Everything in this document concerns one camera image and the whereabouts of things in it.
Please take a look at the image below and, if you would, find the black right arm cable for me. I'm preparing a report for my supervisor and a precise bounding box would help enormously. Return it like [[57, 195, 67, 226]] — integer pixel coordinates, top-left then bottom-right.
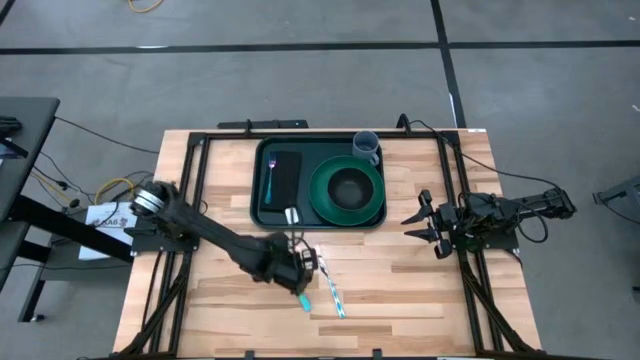
[[397, 113, 564, 192]]

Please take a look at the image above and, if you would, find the black power strip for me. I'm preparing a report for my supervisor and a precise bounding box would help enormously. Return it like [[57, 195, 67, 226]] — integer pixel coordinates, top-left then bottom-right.
[[217, 118, 309, 130]]

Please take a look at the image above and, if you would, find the yellow floor cable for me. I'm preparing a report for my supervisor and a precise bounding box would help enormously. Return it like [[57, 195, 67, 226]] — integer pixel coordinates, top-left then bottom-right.
[[93, 177, 137, 205], [127, 0, 165, 14]]

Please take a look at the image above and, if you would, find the black desk leg frame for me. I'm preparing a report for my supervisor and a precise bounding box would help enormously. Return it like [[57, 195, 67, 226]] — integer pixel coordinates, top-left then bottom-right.
[[9, 194, 135, 324]]

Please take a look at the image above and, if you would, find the grey mug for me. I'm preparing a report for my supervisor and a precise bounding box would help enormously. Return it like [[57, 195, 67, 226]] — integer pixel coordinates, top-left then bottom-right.
[[352, 129, 382, 167]]

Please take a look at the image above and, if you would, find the green plate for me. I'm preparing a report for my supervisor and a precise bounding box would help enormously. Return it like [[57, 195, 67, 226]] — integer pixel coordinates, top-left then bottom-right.
[[307, 154, 387, 226]]

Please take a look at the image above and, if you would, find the dark green bowl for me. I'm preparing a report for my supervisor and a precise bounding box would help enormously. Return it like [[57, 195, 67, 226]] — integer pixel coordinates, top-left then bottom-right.
[[327, 167, 376, 211]]

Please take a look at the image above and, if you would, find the black cloth napkin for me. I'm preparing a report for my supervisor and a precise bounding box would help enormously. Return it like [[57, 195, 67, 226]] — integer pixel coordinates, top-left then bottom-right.
[[258, 149, 303, 215]]

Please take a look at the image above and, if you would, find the grey chair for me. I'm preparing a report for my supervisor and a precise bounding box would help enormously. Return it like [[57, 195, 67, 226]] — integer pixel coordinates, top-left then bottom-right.
[[592, 174, 640, 240]]

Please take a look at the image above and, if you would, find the black desk top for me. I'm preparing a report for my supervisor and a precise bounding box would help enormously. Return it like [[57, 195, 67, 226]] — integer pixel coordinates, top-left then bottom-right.
[[0, 96, 61, 221]]

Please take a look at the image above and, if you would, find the white printed paper sheet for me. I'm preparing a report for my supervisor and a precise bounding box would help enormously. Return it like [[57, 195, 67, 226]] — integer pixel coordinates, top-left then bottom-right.
[[78, 201, 145, 262]]

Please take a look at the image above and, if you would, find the knife with teal-white handle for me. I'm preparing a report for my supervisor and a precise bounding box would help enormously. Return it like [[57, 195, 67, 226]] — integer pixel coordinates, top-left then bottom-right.
[[317, 255, 347, 320]]

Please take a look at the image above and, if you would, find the dark green plastic tray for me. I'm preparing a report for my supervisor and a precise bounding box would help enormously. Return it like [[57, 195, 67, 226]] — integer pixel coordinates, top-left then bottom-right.
[[249, 135, 389, 231]]

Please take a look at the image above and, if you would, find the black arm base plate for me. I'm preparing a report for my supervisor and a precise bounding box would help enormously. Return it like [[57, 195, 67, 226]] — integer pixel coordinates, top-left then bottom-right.
[[130, 219, 201, 254], [446, 219, 521, 251]]

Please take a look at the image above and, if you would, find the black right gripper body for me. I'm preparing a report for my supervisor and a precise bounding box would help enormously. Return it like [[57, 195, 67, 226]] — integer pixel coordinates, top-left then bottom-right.
[[418, 189, 464, 260]]

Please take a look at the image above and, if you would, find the black floor cable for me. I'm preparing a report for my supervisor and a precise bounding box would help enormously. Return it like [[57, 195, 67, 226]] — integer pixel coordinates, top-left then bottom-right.
[[53, 115, 161, 155]]

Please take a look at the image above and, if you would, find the black aluminium table frame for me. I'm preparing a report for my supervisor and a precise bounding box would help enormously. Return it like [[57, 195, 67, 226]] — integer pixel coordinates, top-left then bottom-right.
[[112, 128, 546, 360]]

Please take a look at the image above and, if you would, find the fork with teal handle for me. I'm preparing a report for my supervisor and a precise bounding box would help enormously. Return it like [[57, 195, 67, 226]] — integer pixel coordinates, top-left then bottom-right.
[[263, 151, 278, 206]]

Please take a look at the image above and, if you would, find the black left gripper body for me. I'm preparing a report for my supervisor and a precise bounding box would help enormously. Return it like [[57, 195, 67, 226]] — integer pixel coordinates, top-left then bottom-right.
[[287, 244, 320, 296]]

